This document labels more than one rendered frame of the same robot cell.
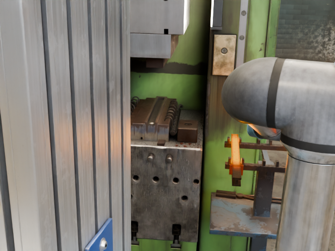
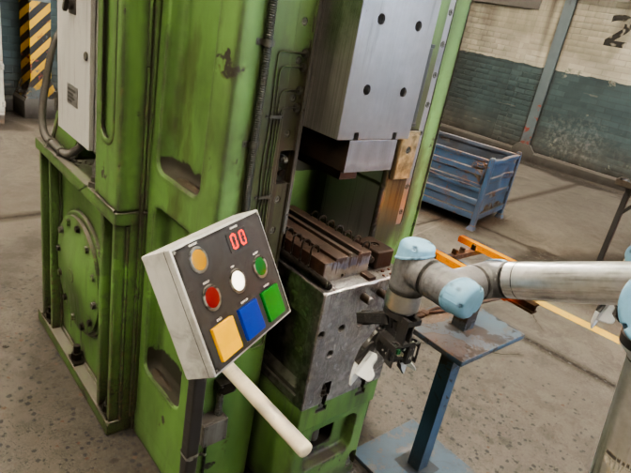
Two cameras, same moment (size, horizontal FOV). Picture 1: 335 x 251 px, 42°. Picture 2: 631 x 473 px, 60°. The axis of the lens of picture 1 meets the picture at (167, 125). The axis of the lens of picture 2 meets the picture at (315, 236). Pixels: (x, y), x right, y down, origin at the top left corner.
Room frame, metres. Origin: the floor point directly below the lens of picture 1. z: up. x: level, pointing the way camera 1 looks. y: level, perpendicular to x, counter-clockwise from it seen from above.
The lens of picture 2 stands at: (0.81, 1.35, 1.68)
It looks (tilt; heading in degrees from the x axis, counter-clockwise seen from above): 22 degrees down; 311
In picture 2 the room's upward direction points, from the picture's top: 11 degrees clockwise
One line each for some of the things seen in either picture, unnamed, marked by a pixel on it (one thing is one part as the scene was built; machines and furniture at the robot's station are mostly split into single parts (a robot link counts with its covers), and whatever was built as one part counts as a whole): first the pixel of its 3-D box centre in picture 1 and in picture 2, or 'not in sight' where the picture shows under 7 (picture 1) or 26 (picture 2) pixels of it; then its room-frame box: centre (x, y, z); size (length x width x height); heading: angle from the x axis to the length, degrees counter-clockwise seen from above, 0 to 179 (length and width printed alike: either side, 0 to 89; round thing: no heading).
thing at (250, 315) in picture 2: not in sight; (250, 319); (1.60, 0.62, 1.01); 0.07 x 0.05 x 0.07; 110
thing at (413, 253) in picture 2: not in sight; (413, 267); (1.32, 0.45, 1.23); 0.09 x 0.08 x 0.11; 173
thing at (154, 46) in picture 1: (152, 39); (325, 136); (1.96, 0.08, 1.32); 0.42 x 0.20 x 0.10; 175
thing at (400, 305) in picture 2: not in sight; (404, 298); (1.33, 0.44, 1.15); 0.08 x 0.08 x 0.05
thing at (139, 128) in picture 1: (151, 116); (306, 238); (1.96, 0.08, 0.96); 0.42 x 0.20 x 0.09; 175
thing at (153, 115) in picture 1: (156, 109); (314, 228); (1.96, 0.05, 0.99); 0.42 x 0.05 x 0.01; 175
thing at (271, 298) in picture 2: not in sight; (271, 302); (1.63, 0.52, 1.01); 0.07 x 0.05 x 0.07; 110
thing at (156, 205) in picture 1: (162, 168); (304, 300); (1.97, 0.02, 0.69); 0.56 x 0.38 x 0.45; 175
